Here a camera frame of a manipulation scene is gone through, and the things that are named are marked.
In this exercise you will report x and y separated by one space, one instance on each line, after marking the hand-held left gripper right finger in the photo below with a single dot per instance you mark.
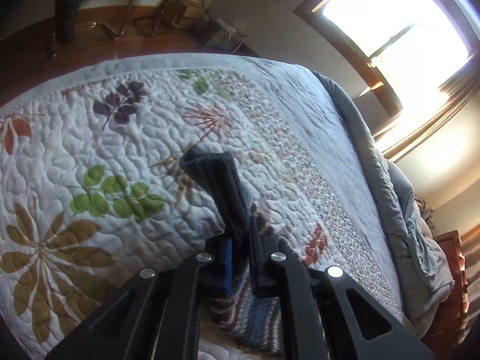
256 255

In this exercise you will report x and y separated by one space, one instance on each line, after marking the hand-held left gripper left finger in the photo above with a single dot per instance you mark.
226 266

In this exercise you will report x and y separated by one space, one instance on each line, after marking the striped knitted sock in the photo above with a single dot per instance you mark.
245 315

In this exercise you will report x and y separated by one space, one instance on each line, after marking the knitted sock with dark inside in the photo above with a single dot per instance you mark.
213 183

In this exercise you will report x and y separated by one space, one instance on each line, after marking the grey comforter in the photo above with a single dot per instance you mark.
378 180

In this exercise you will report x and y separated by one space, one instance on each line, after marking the floral quilted bedspread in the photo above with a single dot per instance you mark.
112 138

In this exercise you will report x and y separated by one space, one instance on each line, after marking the wooden headboard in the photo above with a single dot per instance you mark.
452 288

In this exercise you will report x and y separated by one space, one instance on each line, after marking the light curtain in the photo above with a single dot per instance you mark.
431 116

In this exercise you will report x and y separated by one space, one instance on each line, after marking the wooden stand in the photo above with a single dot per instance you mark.
167 11

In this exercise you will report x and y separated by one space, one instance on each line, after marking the bright window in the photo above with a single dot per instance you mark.
390 11

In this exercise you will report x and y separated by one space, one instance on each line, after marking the dark hanging garment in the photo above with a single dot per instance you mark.
67 3

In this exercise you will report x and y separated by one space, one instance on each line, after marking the metal frame chair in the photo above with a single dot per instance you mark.
108 22

